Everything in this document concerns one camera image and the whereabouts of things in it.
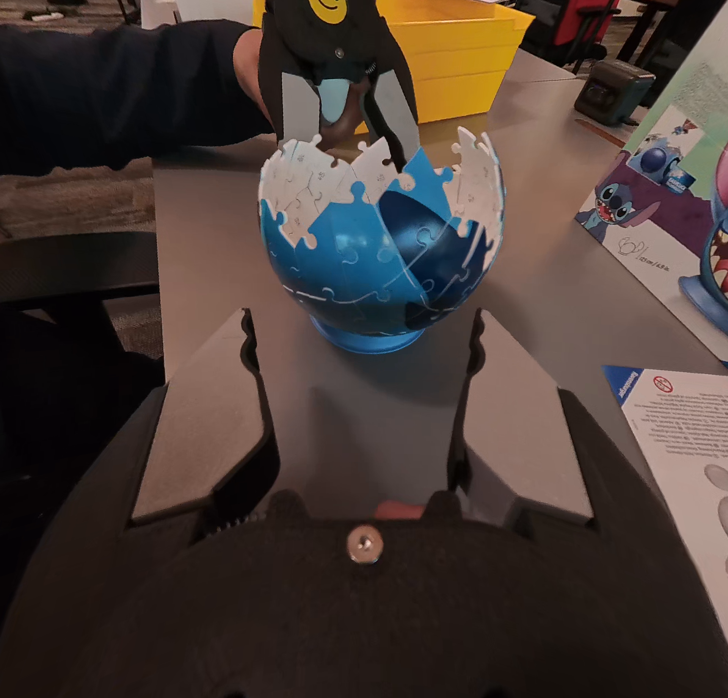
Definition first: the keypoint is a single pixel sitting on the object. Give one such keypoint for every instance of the person's left forearm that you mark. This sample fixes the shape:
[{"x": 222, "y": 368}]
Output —
[{"x": 114, "y": 90}]

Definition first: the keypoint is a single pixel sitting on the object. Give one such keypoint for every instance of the white instruction sheet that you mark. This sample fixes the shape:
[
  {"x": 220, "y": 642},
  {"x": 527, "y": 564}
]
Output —
[{"x": 677, "y": 436}]

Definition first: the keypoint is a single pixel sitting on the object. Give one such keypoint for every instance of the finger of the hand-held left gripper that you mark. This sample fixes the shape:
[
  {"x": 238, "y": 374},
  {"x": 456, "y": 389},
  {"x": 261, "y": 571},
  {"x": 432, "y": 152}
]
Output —
[
  {"x": 298, "y": 107},
  {"x": 395, "y": 112}
]

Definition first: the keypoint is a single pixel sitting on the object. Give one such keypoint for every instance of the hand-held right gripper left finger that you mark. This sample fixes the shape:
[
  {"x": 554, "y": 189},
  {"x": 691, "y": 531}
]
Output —
[{"x": 199, "y": 436}]

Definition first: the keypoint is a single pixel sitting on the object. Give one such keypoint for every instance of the blue puzzle ball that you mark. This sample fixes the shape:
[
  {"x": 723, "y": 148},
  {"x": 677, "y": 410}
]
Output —
[{"x": 352, "y": 254}]

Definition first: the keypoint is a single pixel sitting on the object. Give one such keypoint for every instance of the blue plastic ball stand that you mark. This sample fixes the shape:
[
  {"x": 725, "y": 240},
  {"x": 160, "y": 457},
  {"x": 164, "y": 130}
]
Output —
[{"x": 364, "y": 343}]

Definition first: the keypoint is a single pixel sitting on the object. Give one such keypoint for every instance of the small dark device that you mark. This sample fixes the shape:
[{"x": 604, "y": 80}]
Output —
[{"x": 614, "y": 92}]

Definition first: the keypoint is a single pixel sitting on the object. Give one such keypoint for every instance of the cardboard puzzle box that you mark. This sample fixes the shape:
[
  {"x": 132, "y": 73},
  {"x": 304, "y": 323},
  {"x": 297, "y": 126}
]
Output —
[{"x": 671, "y": 198}]

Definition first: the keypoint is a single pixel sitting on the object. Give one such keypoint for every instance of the yellow plastic bin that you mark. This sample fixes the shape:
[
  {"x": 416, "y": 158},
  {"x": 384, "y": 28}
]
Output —
[{"x": 455, "y": 55}]

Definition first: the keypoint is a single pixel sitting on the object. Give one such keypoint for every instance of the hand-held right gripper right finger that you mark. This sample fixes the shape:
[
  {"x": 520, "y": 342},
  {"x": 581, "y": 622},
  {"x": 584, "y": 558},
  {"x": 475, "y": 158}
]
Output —
[{"x": 523, "y": 436}]

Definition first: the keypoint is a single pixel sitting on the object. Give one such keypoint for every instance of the person's left hand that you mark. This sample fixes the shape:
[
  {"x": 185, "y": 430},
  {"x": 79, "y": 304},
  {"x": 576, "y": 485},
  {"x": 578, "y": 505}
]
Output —
[{"x": 248, "y": 61}]

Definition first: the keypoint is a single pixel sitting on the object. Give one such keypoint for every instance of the red black office chair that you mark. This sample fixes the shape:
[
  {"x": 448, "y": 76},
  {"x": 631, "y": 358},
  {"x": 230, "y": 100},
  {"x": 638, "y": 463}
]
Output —
[{"x": 574, "y": 16}]

